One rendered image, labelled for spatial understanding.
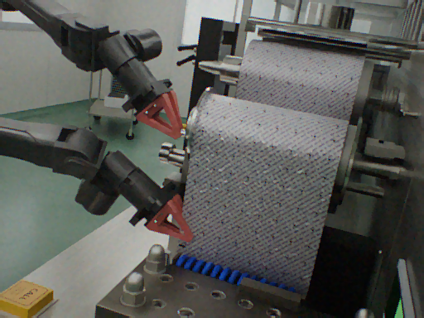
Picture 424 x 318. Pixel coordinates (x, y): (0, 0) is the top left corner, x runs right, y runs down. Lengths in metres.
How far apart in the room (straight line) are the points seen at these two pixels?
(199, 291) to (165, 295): 0.06
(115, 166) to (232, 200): 0.21
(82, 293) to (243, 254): 0.33
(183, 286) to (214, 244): 0.10
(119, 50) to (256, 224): 0.37
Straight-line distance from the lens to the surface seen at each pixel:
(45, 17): 0.97
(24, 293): 0.91
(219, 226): 0.79
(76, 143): 0.80
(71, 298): 0.94
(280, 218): 0.76
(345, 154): 0.73
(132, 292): 0.69
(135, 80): 0.81
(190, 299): 0.72
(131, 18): 7.08
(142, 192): 0.80
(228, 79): 1.03
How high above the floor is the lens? 1.43
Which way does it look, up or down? 16 degrees down
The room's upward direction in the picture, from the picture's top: 9 degrees clockwise
